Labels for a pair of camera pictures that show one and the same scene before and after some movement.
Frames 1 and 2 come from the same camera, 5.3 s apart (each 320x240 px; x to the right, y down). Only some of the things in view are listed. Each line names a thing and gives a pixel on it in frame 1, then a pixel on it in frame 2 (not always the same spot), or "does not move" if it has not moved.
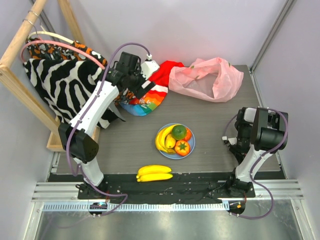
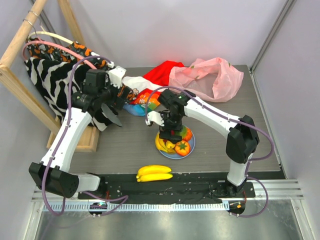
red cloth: x=161 y=76 does not move
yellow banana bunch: x=150 y=173 does not move
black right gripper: x=236 y=145 → x=170 y=135
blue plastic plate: x=191 y=141 does not move
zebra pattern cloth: x=68 y=84 does not move
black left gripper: x=139 y=91 → x=116 y=102
